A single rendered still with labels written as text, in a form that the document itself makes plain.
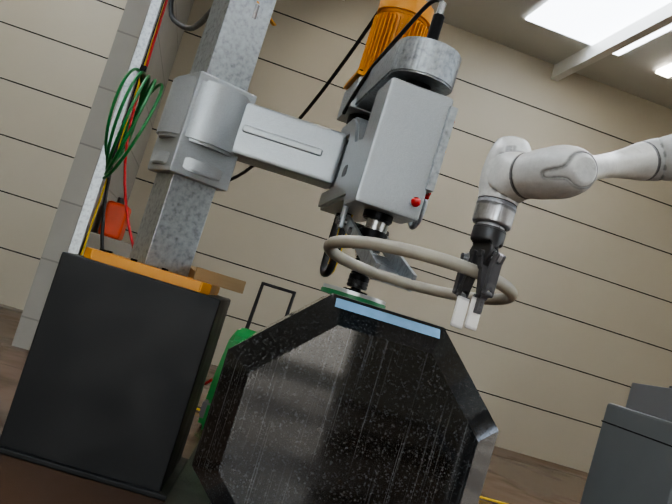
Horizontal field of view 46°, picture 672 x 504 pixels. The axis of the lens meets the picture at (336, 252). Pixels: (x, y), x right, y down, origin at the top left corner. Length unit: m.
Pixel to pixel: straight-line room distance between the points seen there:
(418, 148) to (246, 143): 0.88
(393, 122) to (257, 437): 1.06
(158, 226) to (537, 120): 6.10
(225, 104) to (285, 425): 1.38
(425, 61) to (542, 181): 1.02
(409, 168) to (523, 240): 6.01
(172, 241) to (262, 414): 1.07
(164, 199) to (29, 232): 4.83
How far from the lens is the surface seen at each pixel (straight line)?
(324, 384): 2.32
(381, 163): 2.54
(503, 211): 1.78
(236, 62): 3.30
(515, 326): 8.50
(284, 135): 3.21
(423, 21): 3.42
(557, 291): 8.68
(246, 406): 2.33
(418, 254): 1.74
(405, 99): 2.59
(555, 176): 1.67
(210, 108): 3.16
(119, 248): 5.58
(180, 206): 3.18
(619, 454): 2.48
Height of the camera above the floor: 0.81
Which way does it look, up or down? 4 degrees up
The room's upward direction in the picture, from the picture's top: 17 degrees clockwise
